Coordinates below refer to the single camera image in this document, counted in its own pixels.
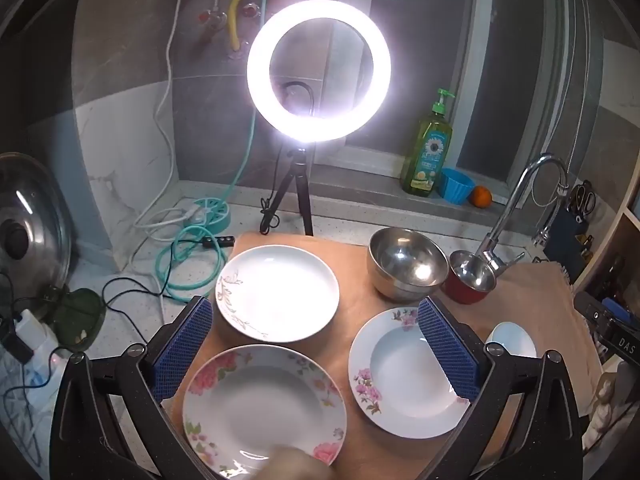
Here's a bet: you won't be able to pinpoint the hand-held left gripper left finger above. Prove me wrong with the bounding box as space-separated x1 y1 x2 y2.
50 295 216 480

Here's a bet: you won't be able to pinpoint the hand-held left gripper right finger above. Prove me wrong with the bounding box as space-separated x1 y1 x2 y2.
417 296 585 480

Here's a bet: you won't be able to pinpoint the deep white plate pink flowers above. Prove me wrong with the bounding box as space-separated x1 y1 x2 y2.
348 306 473 433

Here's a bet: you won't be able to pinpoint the small red steel bowl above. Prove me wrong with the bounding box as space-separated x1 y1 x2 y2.
442 251 497 306

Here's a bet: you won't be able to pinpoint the light blue ceramic bowl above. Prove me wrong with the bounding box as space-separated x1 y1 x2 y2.
484 322 538 361

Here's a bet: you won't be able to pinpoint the large steel bowl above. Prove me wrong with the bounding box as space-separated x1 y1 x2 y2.
366 227 449 302

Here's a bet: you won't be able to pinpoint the white plate pink rose print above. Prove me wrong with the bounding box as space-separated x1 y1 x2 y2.
182 344 347 478

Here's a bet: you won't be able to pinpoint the white plate grey leaf print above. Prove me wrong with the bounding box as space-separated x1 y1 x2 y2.
215 245 341 343

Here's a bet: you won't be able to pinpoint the dark blue knife holder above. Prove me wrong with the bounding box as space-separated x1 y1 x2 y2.
542 205 606 286

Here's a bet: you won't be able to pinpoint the wooden shelf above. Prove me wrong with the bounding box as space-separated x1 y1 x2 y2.
572 160 640 301

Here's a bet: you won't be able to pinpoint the brown cloth mat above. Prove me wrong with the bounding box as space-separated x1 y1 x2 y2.
165 230 603 480

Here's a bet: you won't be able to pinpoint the black scissors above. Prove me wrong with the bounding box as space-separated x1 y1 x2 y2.
567 180 598 221

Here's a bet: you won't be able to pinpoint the chrome faucet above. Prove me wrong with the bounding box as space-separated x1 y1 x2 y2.
472 154 571 277

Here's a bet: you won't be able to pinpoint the white charger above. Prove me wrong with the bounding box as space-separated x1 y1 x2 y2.
12 310 56 356

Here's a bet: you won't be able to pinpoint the blue fluted cup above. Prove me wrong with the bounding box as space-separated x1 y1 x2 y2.
439 167 475 205

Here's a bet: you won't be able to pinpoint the clear plastic bag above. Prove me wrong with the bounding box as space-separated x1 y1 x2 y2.
0 355 66 461

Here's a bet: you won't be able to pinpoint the black power adapter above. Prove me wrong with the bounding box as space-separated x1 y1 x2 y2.
0 327 33 363

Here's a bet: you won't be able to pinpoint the green dish soap bottle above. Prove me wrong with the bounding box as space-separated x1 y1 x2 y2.
400 88 457 197

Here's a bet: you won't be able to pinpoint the glass pot lid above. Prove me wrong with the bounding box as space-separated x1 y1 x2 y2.
0 152 76 321

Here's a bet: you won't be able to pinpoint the teal cable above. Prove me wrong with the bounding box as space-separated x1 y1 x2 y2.
155 0 281 303

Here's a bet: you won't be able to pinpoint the thin black cable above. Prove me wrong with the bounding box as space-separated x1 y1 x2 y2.
0 272 168 461

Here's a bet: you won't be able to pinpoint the teal cable reel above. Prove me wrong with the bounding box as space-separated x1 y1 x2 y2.
186 197 231 233

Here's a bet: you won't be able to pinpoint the black ring light cable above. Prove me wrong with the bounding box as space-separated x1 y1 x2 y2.
259 150 281 236

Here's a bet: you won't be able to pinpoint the white cable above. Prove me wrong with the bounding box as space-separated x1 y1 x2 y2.
135 0 226 241

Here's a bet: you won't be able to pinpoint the yellow hose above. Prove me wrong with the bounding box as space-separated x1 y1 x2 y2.
227 0 261 53

